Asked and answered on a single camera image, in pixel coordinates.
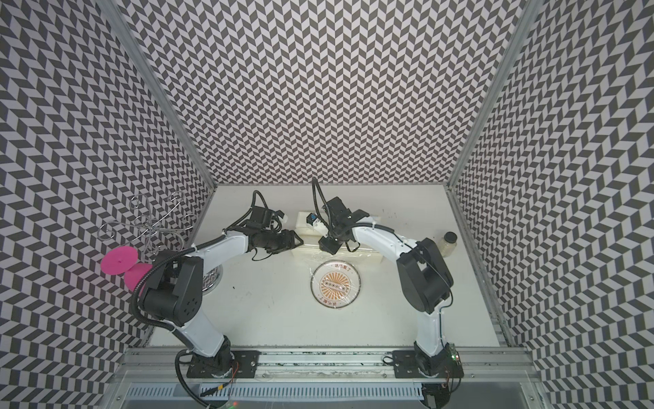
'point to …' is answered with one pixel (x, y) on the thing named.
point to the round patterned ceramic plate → (335, 284)
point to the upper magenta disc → (119, 260)
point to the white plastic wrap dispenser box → (311, 254)
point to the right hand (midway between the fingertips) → (327, 246)
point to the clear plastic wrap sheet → (335, 279)
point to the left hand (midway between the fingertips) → (296, 245)
